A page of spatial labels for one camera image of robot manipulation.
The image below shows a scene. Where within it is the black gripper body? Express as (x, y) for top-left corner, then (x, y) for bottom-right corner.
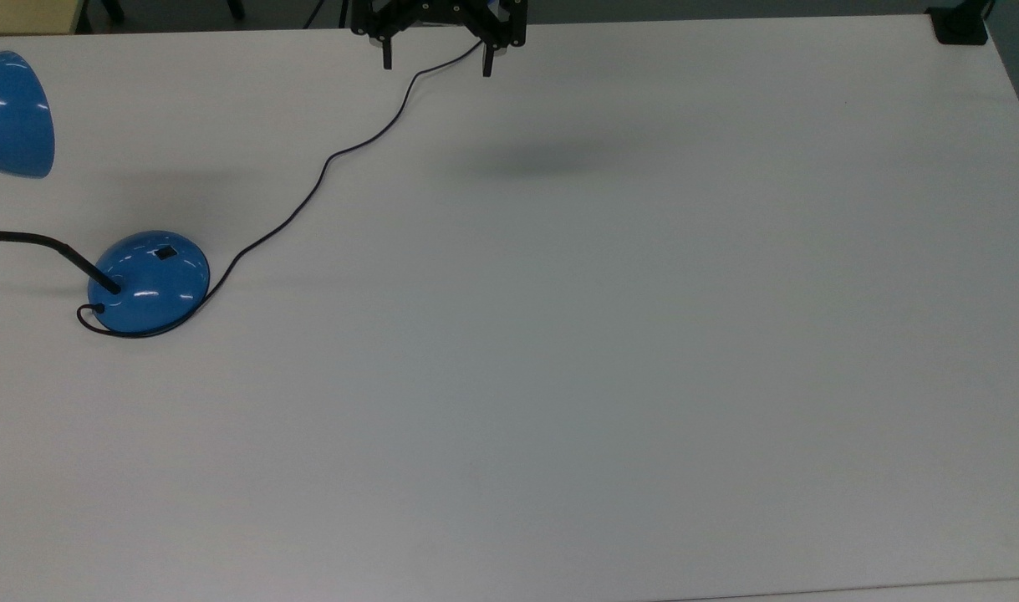
(349, 0), (528, 49)

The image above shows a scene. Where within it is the blue desk lamp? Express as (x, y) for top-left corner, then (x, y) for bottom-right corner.
(0, 50), (211, 336)

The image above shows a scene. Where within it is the light wooden desk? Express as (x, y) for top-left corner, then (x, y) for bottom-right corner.
(0, 0), (89, 37)

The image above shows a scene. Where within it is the black table clamp block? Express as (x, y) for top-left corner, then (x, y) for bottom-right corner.
(925, 0), (996, 46)

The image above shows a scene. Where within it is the black lamp power cable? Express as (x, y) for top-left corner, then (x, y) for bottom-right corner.
(76, 39), (486, 340)

